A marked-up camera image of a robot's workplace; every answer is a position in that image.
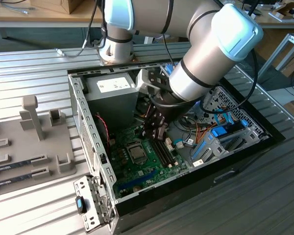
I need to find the large cardboard box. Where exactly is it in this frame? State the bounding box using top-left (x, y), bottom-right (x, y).
top-left (30, 0), bottom-right (76, 15)

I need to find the orange wire bundle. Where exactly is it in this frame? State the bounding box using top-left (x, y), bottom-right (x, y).
top-left (183, 121), bottom-right (215, 145)

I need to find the grey disk bay cage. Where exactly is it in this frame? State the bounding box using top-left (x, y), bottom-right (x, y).
top-left (190, 123), bottom-right (270, 167)

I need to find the blue SATA cable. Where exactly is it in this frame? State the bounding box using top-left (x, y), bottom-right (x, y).
top-left (212, 109), bottom-right (235, 126)

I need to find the black PC case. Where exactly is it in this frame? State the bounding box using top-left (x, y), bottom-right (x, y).
top-left (66, 58), bottom-right (286, 235)

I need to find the silver CPU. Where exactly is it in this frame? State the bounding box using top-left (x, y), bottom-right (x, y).
top-left (131, 146), bottom-right (145, 160)

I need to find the grey cable with white plug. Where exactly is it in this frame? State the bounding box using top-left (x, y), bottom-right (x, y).
top-left (54, 0), bottom-right (100, 59)

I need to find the grey drive cage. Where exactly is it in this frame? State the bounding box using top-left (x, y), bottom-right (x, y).
top-left (202, 88), bottom-right (220, 117)

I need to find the blue black latch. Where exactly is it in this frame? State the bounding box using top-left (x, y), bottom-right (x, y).
top-left (74, 195), bottom-right (88, 214)

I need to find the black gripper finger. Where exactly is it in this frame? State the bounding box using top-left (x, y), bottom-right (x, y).
top-left (159, 118), bottom-right (170, 142)
top-left (140, 106), bottom-right (163, 141)

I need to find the blue expansion slot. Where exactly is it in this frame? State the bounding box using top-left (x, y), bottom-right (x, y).
top-left (118, 170), bottom-right (160, 191)

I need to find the green motherboard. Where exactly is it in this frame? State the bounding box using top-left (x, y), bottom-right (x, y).
top-left (107, 122), bottom-right (190, 198)

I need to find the grey parts rack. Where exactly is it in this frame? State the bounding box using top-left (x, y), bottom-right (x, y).
top-left (0, 95), bottom-right (78, 199)

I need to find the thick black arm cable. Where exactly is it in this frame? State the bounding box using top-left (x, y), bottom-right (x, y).
top-left (200, 47), bottom-right (258, 114)

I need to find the dark RAM stick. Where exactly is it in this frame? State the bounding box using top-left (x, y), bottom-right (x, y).
top-left (0, 172), bottom-right (35, 189)
top-left (0, 159), bottom-right (32, 173)

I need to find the blue disk carrier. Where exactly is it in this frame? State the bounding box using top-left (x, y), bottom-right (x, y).
top-left (210, 125), bottom-right (229, 137)
top-left (160, 63), bottom-right (180, 75)

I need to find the black fan with red wire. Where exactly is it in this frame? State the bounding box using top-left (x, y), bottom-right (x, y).
top-left (94, 112), bottom-right (112, 149)

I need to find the grey power supply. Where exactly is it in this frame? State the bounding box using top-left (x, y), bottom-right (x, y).
top-left (84, 74), bottom-right (141, 129)

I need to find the small open cardboard box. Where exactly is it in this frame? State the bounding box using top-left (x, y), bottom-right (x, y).
top-left (275, 1), bottom-right (294, 16)

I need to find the blue drive rail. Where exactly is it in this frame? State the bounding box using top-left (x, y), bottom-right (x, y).
top-left (191, 139), bottom-right (213, 161)

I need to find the black RAM slot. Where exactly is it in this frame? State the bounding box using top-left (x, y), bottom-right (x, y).
top-left (159, 141), bottom-right (179, 167)
top-left (151, 141), bottom-right (172, 169)

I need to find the aluminium profile frame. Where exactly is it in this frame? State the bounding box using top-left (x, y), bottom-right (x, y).
top-left (254, 33), bottom-right (294, 84)

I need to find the wooden desk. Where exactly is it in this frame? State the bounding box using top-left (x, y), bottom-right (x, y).
top-left (0, 0), bottom-right (103, 28)
top-left (235, 0), bottom-right (294, 30)

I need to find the silver hinged case bracket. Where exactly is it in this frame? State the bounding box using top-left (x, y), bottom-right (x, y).
top-left (73, 174), bottom-right (115, 233)

